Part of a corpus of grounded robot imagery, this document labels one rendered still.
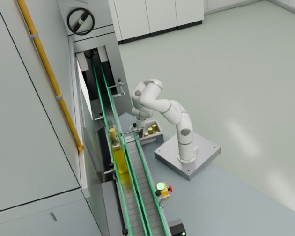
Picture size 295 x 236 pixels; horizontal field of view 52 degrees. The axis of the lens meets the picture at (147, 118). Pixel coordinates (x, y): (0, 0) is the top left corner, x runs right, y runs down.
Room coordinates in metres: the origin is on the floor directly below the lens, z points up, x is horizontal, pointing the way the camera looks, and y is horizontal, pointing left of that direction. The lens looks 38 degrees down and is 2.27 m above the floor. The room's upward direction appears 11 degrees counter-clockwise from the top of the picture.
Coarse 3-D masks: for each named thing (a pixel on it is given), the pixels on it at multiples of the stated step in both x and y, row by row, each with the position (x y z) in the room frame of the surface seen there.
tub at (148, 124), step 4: (152, 120) 1.81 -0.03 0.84; (156, 120) 1.80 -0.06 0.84; (148, 124) 1.80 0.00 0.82; (152, 124) 1.80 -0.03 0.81; (156, 124) 1.78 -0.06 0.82; (132, 128) 1.78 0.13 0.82; (152, 128) 1.80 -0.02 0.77; (160, 128) 1.70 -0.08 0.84; (132, 132) 1.78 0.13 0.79; (144, 132) 1.78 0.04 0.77; (160, 132) 1.66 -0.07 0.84; (132, 136) 1.67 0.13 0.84; (148, 136) 1.64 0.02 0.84
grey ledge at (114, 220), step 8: (104, 184) 1.24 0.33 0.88; (112, 184) 1.23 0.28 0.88; (104, 192) 1.18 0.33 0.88; (112, 192) 1.17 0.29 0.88; (104, 200) 1.12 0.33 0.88; (112, 200) 1.11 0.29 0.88; (112, 208) 1.06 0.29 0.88; (120, 208) 1.05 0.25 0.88; (112, 216) 1.01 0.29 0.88; (120, 216) 1.00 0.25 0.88; (112, 224) 0.96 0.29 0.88; (120, 224) 0.95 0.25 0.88; (112, 232) 0.91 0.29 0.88; (120, 232) 0.90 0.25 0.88
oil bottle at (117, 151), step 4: (112, 144) 1.35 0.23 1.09; (112, 148) 1.32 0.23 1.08; (116, 148) 1.31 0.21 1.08; (120, 148) 1.31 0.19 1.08; (116, 152) 1.31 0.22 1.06; (120, 152) 1.31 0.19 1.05; (116, 156) 1.30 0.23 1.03; (120, 156) 1.31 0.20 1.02; (116, 160) 1.30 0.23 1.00; (120, 160) 1.31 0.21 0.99; (124, 160) 1.31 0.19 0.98; (120, 164) 1.31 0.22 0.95; (124, 164) 1.31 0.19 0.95; (120, 168) 1.30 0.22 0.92; (124, 168) 1.31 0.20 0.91; (120, 172) 1.30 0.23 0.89
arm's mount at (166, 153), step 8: (176, 136) 1.61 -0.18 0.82; (200, 136) 1.56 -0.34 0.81; (168, 144) 1.54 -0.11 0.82; (176, 144) 1.53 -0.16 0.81; (200, 144) 1.49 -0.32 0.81; (208, 144) 1.47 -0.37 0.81; (160, 152) 1.48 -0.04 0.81; (168, 152) 1.47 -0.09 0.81; (176, 152) 1.46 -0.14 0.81; (200, 152) 1.42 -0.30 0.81; (208, 152) 1.40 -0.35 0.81; (216, 152) 1.40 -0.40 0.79; (160, 160) 1.46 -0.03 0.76; (168, 160) 1.40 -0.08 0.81; (176, 160) 1.39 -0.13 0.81; (200, 160) 1.35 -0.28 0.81; (208, 160) 1.35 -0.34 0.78; (176, 168) 1.33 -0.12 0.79; (184, 168) 1.31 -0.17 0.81; (192, 168) 1.30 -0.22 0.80; (200, 168) 1.31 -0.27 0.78; (184, 176) 1.28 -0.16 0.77; (192, 176) 1.26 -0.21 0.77
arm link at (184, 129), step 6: (186, 114) 1.45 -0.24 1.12; (186, 120) 1.39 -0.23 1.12; (180, 126) 1.36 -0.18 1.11; (186, 126) 1.35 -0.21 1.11; (180, 132) 1.35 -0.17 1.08; (186, 132) 1.34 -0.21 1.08; (192, 132) 1.37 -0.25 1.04; (180, 138) 1.36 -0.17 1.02; (186, 138) 1.35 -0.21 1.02; (192, 138) 1.38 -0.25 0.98; (186, 144) 1.35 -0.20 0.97
